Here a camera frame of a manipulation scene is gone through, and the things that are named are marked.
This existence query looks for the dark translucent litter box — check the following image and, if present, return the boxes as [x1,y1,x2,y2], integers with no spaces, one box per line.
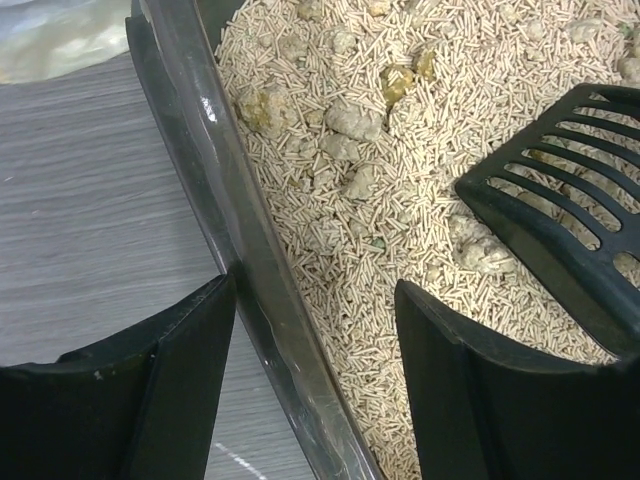
[124,0,640,480]

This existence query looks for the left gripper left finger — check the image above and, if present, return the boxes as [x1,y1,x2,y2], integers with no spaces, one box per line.
[1,275,236,479]

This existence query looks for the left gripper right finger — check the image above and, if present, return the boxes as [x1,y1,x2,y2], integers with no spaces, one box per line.
[394,280,639,479]

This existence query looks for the black slotted litter scoop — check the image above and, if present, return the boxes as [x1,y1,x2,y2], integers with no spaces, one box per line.
[455,84,639,356]

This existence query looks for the bin with plastic liner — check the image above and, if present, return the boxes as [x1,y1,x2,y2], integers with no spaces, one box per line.
[1,0,131,84]

